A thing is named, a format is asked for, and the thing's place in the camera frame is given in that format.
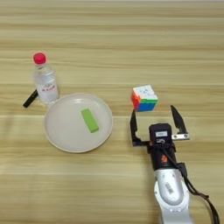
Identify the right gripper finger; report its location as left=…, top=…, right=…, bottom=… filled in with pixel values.
left=129, top=109, right=150, bottom=147
left=170, top=104, right=191, bottom=141

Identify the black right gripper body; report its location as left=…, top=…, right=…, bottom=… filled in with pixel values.
left=146, top=139, right=178, bottom=171

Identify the multicolour puzzle cube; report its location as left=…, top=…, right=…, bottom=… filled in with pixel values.
left=130, top=84, right=159, bottom=113

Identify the clear water bottle red cap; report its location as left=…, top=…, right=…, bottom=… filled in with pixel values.
left=32, top=52, right=60, bottom=103

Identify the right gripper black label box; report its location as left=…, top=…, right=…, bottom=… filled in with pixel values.
left=149, top=122, right=173, bottom=144

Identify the green rectangular block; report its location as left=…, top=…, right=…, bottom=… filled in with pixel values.
left=80, top=108, right=100, bottom=134

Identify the round beige plate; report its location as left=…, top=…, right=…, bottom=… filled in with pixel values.
left=43, top=92, right=114, bottom=154

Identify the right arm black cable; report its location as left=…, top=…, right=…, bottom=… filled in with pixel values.
left=158, top=143, right=221, bottom=224

